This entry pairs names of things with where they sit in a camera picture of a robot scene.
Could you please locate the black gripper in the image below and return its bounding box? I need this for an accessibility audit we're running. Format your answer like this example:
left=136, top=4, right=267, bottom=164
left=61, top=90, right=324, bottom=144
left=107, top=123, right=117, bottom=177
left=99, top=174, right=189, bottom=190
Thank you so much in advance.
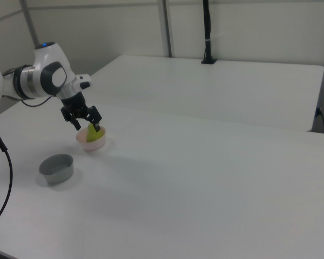
left=58, top=91, right=103, bottom=132

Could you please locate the green pear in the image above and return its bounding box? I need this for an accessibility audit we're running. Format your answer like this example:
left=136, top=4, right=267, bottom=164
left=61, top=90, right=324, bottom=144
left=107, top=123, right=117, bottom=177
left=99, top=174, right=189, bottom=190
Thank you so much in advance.
left=86, top=122, right=103, bottom=142

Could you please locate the pink plastic bowl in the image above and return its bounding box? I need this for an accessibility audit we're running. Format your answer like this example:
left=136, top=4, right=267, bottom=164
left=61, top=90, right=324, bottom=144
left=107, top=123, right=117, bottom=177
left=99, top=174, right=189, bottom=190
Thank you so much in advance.
left=75, top=126, right=107, bottom=152

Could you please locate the grey plastic bowl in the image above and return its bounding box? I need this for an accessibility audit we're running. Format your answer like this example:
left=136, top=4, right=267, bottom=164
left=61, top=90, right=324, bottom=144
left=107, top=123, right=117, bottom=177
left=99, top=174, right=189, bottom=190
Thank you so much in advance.
left=38, top=153, right=75, bottom=185

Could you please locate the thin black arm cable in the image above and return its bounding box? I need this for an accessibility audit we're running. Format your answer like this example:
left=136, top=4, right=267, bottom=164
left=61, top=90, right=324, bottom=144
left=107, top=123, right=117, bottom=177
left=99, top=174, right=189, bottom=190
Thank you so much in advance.
left=1, top=94, right=57, bottom=107

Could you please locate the black cable with metal connector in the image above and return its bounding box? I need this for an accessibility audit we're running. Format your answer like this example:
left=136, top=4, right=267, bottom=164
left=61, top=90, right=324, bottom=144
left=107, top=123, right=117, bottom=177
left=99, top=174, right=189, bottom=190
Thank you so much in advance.
left=0, top=121, right=14, bottom=229

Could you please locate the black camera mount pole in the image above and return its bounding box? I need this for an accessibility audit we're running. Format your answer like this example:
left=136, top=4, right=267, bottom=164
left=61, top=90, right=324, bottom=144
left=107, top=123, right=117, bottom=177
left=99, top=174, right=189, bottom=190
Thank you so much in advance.
left=200, top=0, right=217, bottom=65

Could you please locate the black cable at table edge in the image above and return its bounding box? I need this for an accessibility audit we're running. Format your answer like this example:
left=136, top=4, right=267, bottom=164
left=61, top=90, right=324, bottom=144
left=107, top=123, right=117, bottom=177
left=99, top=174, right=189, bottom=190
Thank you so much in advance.
left=315, top=107, right=324, bottom=134

